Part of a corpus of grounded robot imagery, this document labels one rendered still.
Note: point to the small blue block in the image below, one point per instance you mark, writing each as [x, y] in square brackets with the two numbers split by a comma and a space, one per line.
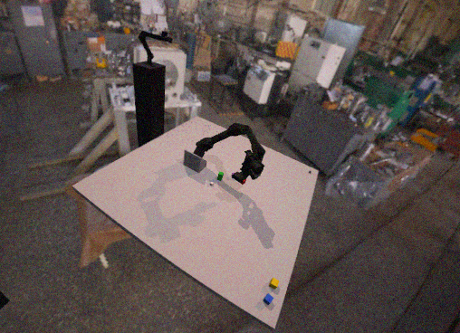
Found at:
[268, 299]

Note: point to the small yellow block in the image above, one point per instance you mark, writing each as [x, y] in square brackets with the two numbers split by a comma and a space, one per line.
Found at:
[274, 283]

